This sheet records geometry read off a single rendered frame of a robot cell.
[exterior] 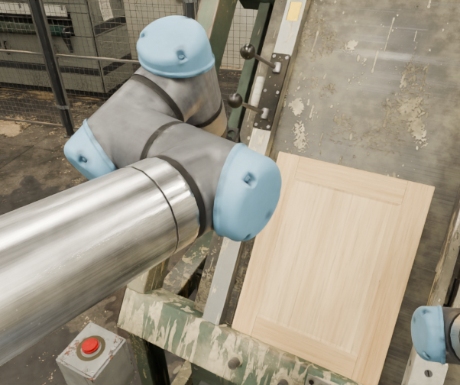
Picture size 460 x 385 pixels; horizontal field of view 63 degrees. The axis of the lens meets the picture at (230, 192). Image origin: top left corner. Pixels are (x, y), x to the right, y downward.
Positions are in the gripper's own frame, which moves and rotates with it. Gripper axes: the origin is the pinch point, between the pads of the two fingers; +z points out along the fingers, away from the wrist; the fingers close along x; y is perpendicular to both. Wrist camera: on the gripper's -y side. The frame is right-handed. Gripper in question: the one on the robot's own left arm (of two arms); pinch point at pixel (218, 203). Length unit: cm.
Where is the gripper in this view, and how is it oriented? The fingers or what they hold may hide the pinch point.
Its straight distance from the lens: 68.0
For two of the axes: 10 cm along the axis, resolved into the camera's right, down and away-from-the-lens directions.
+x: -9.6, -1.7, 2.3
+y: 2.5, -8.7, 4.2
